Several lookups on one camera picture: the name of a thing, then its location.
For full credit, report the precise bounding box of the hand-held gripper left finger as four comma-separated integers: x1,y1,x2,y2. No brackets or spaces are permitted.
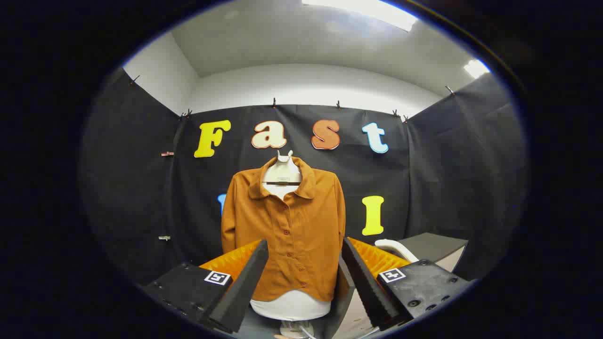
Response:
141,239,269,334

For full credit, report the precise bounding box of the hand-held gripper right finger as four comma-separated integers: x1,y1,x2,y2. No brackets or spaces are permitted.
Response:
341,237,474,331

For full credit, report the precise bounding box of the white garment steamer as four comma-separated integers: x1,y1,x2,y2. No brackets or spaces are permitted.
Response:
375,239,420,263

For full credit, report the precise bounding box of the orange button-up shirt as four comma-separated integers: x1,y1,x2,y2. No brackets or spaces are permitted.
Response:
220,156,346,302

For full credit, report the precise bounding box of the white mannequin torso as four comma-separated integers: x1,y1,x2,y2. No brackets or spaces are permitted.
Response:
250,150,331,322

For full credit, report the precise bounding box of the mannequin stand base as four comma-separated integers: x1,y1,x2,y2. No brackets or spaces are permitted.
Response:
280,320,316,339

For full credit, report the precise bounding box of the row of black backdrop clips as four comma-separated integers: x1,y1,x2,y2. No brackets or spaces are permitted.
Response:
130,74,456,124

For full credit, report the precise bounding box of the small ceiling light panel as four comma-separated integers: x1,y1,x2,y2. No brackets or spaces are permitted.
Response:
464,59,491,79

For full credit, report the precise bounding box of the long ceiling light panel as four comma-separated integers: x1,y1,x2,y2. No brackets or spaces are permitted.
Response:
301,0,419,32

